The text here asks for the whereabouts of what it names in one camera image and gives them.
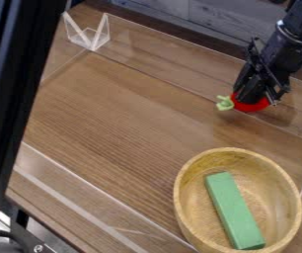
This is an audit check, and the clear acrylic table enclosure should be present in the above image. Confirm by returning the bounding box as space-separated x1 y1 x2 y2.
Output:
8 18 302 253

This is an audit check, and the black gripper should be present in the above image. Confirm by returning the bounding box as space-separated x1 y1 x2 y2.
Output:
232 21 302 107

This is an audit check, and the black robot arm link foreground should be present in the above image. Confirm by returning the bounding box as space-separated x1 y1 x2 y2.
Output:
0 0 71 241

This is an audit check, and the oval wooden bowl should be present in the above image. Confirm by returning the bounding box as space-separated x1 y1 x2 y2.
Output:
172 147 302 253

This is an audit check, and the black metal table bracket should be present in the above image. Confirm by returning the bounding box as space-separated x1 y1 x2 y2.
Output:
10 208 56 253

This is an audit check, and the black cable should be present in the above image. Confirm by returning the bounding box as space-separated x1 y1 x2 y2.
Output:
0 228 32 253

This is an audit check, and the clear acrylic corner bracket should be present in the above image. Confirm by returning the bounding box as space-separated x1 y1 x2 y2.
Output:
61 12 111 51

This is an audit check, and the green rectangular block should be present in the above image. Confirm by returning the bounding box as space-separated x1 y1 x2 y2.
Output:
204 172 266 250

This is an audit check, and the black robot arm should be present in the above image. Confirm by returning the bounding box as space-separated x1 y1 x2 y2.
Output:
231 0 302 112

